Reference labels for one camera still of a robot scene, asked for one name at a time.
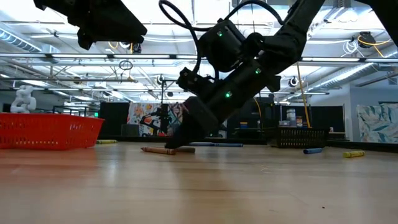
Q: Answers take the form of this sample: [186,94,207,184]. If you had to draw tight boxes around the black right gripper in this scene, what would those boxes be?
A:
[164,81,254,149]

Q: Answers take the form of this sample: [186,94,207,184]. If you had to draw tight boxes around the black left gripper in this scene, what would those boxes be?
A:
[33,0,148,50]

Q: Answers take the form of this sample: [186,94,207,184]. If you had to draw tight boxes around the orange crayon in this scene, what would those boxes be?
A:
[141,146,177,156]

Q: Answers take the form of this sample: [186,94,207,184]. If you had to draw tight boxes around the colourful patchwork quilt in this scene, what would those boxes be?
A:
[167,101,190,137]

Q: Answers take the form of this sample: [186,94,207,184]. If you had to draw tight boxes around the long ceiling light bar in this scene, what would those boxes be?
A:
[0,52,398,63]

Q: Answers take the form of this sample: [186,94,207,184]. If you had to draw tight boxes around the floral print cloth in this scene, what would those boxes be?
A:
[127,102,162,137]

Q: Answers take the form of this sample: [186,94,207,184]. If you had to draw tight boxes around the black cabinet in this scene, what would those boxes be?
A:
[226,102,280,138]

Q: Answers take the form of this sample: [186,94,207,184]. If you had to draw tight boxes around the black partition panel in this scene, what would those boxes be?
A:
[279,105,346,131]
[99,101,130,137]

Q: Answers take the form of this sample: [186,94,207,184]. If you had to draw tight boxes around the stacked boxes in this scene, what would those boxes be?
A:
[285,108,304,128]

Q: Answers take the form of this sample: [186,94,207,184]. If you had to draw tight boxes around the black plastic basket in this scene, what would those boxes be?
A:
[273,128,330,149]

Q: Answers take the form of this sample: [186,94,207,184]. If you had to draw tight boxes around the white knot sculpture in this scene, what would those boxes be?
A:
[10,85,37,114]

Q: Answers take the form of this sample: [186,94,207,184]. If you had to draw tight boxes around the red plastic basket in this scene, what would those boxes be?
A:
[0,113,105,151]

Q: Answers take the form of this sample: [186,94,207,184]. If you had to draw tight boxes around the leaf print cloth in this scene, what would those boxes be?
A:
[356,103,398,144]

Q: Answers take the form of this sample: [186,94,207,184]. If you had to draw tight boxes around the black aluminium table frame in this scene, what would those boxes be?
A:
[102,135,398,154]

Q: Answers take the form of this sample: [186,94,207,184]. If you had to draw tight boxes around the black stand frame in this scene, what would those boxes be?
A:
[160,78,187,138]

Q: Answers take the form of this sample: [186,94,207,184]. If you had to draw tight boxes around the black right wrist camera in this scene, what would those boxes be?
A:
[176,67,216,101]

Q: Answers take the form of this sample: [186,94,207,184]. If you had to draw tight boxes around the black right camera cable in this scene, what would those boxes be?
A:
[158,0,285,74]

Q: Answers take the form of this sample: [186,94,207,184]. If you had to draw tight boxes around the yellow power cable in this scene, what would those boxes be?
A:
[296,62,312,129]

